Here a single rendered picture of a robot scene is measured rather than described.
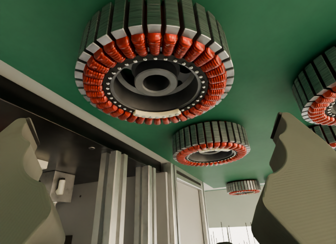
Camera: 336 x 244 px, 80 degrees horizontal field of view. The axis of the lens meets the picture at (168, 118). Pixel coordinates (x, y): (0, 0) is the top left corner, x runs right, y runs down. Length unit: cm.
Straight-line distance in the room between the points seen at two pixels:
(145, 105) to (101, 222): 18
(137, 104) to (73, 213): 44
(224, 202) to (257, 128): 634
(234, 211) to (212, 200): 67
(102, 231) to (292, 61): 29
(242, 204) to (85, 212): 616
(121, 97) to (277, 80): 15
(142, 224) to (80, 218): 21
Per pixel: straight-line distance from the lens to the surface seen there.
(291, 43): 19
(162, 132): 30
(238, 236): 660
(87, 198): 56
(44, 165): 39
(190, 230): 58
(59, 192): 44
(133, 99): 18
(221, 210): 665
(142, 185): 40
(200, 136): 26
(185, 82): 18
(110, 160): 32
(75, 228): 57
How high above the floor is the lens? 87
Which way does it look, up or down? 28 degrees down
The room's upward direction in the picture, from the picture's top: 177 degrees clockwise
